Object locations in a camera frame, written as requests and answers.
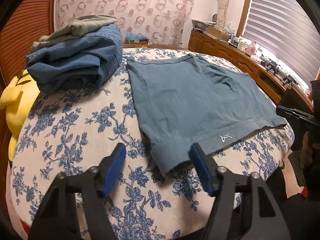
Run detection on teal blue shorts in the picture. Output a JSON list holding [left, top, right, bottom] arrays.
[[127, 54, 287, 176]]

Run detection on right hand on gripper handle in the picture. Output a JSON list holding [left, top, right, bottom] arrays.
[[301, 132, 319, 166]]

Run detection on wooden sideboard cabinet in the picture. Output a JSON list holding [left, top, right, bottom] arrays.
[[188, 30, 313, 114]]

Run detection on pink bottle on sideboard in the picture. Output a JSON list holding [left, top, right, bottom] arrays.
[[245, 41, 257, 56]]

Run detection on blue floral white bedsheet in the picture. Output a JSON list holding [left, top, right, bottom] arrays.
[[10, 47, 296, 240]]

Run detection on white jar on sideboard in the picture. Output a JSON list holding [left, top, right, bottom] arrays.
[[237, 38, 247, 52]]

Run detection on grey zebra window blind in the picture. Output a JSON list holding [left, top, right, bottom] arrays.
[[243, 0, 319, 84]]

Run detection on open cardboard box on sideboard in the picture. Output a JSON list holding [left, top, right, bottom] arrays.
[[206, 26, 230, 41]]

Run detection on yellow Pikachu plush toy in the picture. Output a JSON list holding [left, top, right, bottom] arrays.
[[1, 69, 40, 161]]

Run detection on stack of papers on sideboard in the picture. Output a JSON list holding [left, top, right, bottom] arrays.
[[191, 19, 216, 31]]

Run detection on beige drape by window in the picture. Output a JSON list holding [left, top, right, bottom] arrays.
[[216, 0, 234, 33]]

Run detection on folded blue denim jeans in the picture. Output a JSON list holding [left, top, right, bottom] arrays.
[[26, 23, 123, 94]]

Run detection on pink circle-pattern curtain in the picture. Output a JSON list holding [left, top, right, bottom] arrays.
[[54, 0, 195, 47]]

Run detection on cardboard box with blue bag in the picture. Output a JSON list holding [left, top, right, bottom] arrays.
[[125, 32, 149, 45]]

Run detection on folded grey-green pants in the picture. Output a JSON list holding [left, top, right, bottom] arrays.
[[30, 15, 117, 53]]

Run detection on wooden louvered wardrobe door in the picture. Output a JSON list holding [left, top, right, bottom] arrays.
[[1, 0, 54, 86]]

